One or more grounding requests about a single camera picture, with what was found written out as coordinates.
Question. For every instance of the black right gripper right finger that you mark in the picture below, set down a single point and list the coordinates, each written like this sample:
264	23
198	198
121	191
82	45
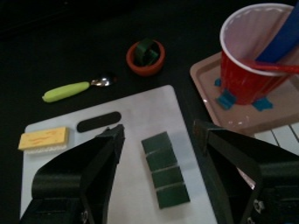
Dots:
256	180

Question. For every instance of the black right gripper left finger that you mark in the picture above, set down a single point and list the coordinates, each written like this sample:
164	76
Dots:
77	180

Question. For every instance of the green seaweed band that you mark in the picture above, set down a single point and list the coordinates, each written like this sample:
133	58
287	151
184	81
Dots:
144	51

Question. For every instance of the yellow egg sushi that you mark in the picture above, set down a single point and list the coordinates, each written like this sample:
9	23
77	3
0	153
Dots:
42	138

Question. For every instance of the green segmented seaweed strip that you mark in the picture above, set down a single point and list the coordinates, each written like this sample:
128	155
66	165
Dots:
165	172

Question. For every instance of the blue tape piece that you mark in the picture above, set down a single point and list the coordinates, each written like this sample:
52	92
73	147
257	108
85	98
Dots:
225	99
217	82
262	104

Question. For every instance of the white cutting board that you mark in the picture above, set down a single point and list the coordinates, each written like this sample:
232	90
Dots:
136	116

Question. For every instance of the pink plastic tray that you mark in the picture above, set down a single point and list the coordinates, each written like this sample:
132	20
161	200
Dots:
209	96

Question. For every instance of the small orange cup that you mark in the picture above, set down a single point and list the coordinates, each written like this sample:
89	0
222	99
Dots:
145	70

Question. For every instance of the blue plastic utensil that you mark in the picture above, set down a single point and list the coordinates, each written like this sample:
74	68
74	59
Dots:
281	40

